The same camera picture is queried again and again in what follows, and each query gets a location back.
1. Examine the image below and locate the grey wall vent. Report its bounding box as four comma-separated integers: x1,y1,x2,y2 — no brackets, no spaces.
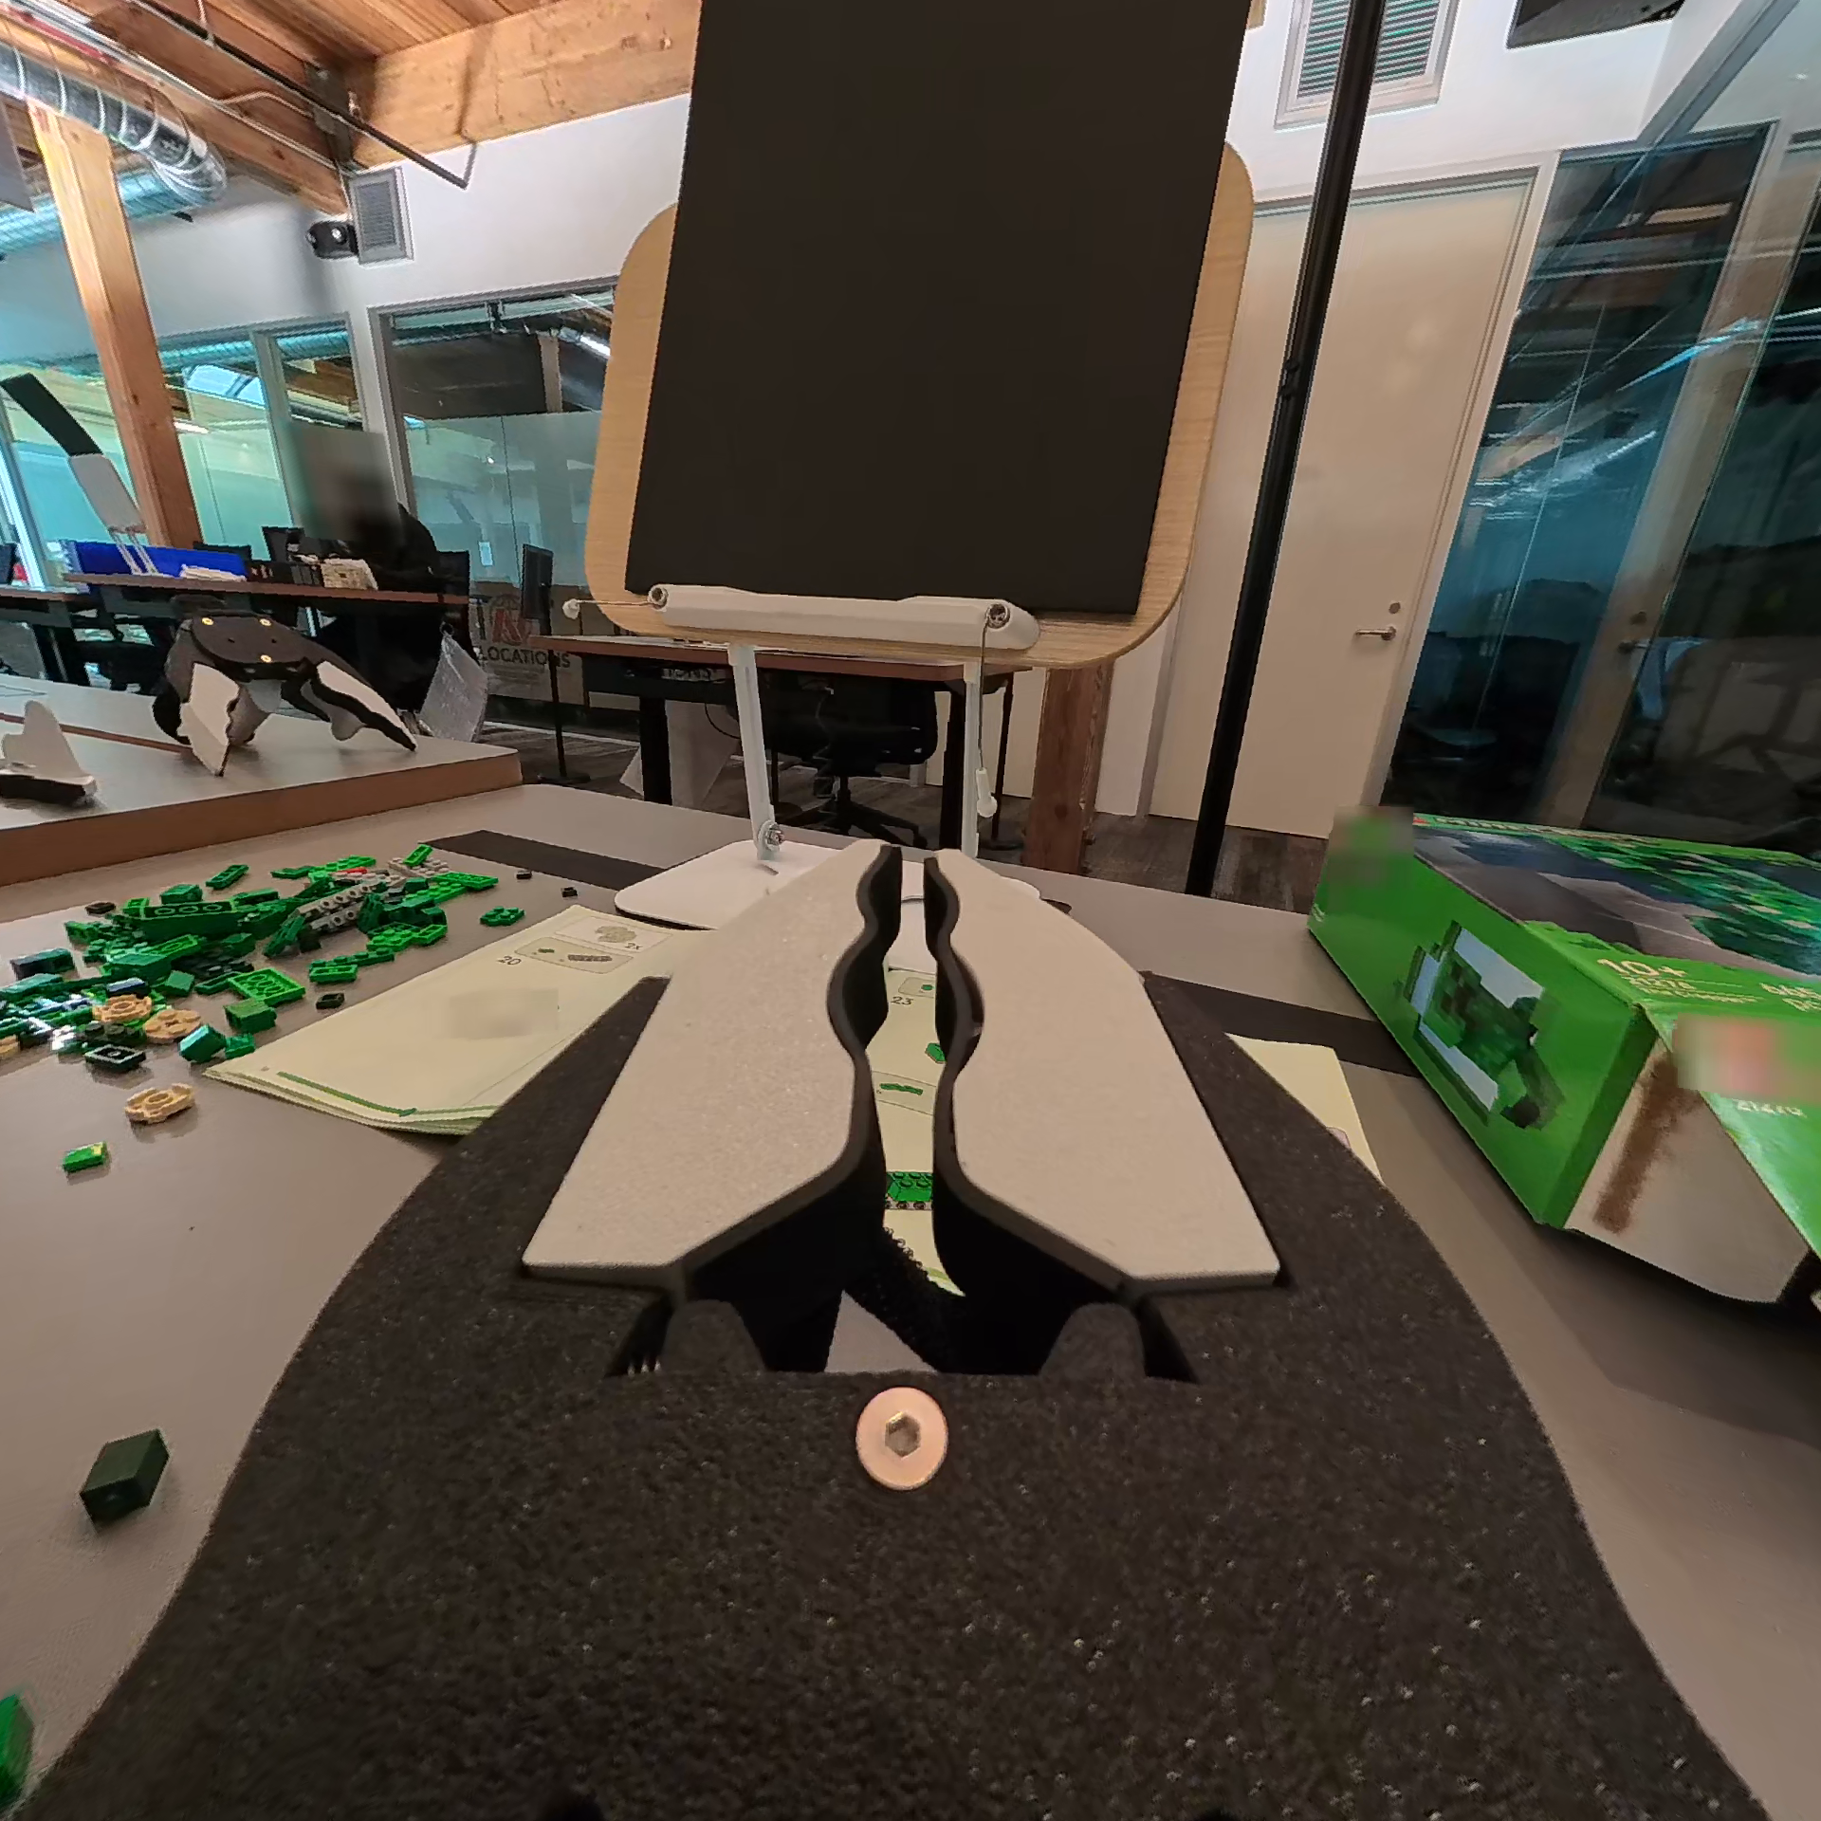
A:
344,166,415,266

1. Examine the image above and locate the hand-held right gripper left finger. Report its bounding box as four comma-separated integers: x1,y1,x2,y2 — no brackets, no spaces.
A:
520,836,902,1375

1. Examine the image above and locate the white louvred vent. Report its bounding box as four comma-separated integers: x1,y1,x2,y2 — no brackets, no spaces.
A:
1272,0,1462,127

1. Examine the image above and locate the grey long brick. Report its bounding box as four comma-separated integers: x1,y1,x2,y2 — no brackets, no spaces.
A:
290,871,413,935

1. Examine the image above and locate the silver ventilation duct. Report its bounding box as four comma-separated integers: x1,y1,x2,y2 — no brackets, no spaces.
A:
0,34,230,214

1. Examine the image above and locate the wooden side table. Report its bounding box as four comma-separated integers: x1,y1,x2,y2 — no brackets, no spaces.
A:
0,675,524,886

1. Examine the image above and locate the dark green cube brick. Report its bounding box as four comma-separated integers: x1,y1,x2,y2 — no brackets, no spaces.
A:
77,1428,170,1528

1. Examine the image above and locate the wooden ceiling column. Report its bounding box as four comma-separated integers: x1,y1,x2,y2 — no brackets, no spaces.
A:
27,106,203,552

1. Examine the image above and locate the white door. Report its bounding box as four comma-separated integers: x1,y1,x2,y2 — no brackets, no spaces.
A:
1153,171,1546,834

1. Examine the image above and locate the clear plastic bag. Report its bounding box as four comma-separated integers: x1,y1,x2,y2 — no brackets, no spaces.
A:
425,634,488,744

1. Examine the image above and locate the white flat part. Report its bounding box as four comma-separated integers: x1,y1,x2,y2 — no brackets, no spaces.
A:
0,701,100,808

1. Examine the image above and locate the grey desk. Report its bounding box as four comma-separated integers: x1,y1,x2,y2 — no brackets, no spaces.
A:
0,782,1821,1821

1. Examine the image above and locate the wooden framed black board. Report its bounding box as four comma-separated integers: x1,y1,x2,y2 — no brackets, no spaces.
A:
586,0,1258,669

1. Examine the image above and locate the pile of green toy bricks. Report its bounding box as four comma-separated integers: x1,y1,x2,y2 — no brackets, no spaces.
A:
0,842,529,1072

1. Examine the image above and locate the wooden office desk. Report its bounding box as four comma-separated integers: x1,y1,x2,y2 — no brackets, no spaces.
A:
0,565,474,615
472,629,1036,808

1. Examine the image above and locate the black pole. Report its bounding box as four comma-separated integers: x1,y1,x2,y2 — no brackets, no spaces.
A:
1183,0,1394,898

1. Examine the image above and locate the green toy brick box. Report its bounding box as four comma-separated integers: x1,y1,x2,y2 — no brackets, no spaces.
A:
1305,810,1821,1302

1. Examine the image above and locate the pale green instruction booklet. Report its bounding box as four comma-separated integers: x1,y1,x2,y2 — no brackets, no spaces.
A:
205,901,1380,1289

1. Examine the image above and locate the black and white gripper tool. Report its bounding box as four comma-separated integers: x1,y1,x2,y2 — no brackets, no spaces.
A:
152,612,419,779

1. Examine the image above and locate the black office chair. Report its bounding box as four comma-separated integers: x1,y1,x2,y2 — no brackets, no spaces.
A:
773,668,940,843

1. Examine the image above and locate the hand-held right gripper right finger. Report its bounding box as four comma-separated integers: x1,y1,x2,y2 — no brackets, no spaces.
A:
918,849,1282,1371

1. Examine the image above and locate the wooden post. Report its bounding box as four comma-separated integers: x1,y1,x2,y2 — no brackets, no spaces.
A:
1020,662,1114,873

